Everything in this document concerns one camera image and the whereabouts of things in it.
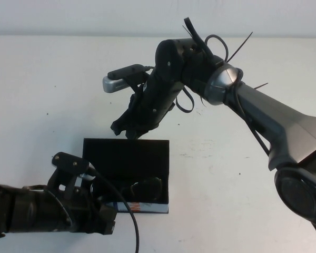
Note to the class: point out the dark framed glasses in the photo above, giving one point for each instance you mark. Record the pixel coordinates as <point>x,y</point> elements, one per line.
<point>147,188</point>

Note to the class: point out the looped grey zip tie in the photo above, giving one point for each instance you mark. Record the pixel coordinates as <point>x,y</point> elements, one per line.
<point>226,50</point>

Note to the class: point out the black glasses case printed side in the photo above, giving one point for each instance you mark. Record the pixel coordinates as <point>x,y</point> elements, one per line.
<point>126,158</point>

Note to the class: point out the right wrist camera black silver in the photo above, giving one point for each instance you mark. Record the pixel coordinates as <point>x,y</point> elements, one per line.
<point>118,81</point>

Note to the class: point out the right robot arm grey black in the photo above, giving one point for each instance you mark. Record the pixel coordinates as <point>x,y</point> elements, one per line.
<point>266,116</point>

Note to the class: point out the short black zip tie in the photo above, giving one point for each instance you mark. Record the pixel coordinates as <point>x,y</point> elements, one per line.
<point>260,86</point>

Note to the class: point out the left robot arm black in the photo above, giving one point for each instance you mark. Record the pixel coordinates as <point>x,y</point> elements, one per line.
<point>21,208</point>

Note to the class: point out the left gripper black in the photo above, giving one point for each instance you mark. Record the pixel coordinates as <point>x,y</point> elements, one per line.
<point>84,210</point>

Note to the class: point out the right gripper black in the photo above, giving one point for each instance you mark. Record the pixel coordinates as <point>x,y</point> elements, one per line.
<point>155,102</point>

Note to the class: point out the long black zip tie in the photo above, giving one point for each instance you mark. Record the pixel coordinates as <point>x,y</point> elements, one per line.
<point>239,47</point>

